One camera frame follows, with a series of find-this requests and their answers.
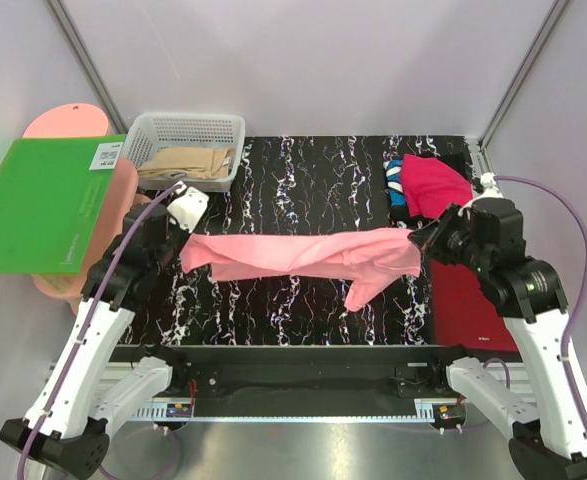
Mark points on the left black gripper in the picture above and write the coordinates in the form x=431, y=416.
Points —
x=182, y=235

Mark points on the blue white folded t-shirt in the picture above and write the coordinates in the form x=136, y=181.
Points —
x=392, y=169

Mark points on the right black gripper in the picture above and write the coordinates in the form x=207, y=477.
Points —
x=428, y=238

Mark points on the white plastic basket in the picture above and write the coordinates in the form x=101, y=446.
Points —
x=152, y=132

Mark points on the light pink t-shirt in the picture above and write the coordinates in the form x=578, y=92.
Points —
x=371, y=260

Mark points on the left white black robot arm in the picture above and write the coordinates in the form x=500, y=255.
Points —
x=69, y=427

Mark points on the beige folded t-shirt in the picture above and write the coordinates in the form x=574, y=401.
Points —
x=188, y=162

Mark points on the black marble pattern mat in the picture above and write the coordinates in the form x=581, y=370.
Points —
x=297, y=185

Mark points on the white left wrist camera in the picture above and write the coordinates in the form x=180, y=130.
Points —
x=187, y=207

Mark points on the green cutting board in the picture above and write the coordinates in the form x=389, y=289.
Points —
x=51, y=194

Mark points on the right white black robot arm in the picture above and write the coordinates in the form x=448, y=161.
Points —
x=546, y=440

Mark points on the aluminium frame rail front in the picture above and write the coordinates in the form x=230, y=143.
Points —
x=154, y=377

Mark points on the magenta folded t-shirt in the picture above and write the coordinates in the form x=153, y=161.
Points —
x=430, y=186

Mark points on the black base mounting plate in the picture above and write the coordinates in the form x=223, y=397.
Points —
x=394, y=354

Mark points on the dark red folder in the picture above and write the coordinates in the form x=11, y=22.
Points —
x=461, y=313

